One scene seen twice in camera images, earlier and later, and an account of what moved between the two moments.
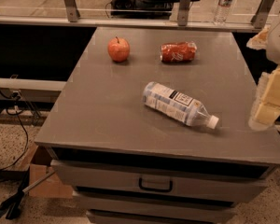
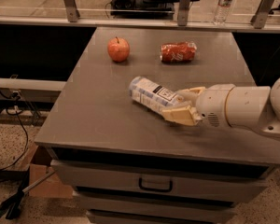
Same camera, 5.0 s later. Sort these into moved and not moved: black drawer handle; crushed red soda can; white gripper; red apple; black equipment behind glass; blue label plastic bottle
Moved: blue label plastic bottle; white gripper
Not moved: crushed red soda can; black equipment behind glass; red apple; black drawer handle
